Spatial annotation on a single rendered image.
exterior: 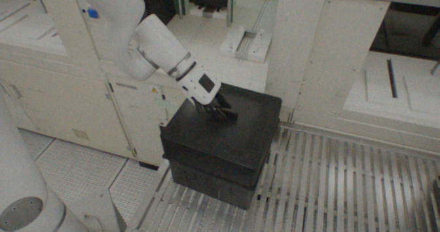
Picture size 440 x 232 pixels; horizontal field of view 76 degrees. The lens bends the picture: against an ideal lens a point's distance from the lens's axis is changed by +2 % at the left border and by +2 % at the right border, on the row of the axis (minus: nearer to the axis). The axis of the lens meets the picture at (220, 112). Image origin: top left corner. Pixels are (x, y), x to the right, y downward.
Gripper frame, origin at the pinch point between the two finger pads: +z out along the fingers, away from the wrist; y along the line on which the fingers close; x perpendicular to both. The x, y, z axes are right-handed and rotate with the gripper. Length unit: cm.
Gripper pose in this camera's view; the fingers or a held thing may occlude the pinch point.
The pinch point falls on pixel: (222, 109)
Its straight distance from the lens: 81.1
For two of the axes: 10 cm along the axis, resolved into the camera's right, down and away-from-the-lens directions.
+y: 3.8, -6.7, 6.4
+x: -6.5, 2.9, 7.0
